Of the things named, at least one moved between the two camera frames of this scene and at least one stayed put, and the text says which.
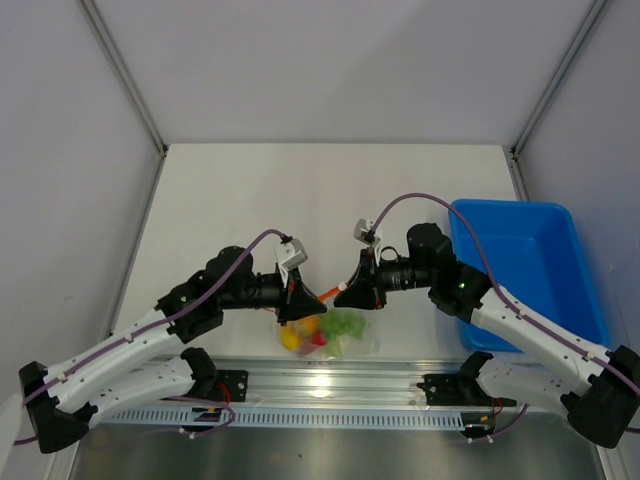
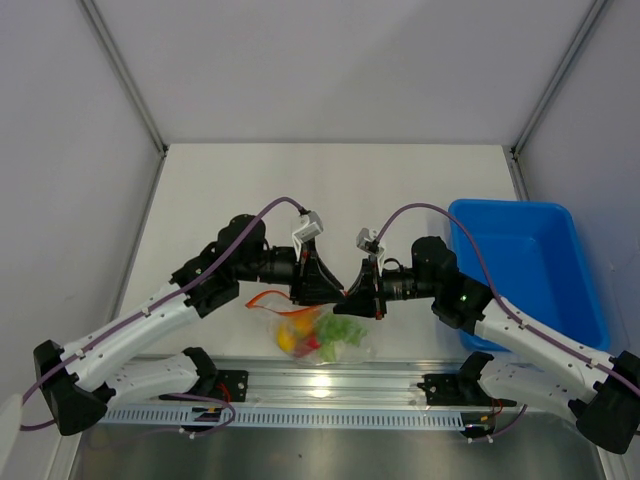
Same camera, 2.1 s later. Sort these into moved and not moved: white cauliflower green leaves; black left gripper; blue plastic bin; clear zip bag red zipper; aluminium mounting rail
Moved: white cauliflower green leaves; black left gripper
Not moved: aluminium mounting rail; blue plastic bin; clear zip bag red zipper
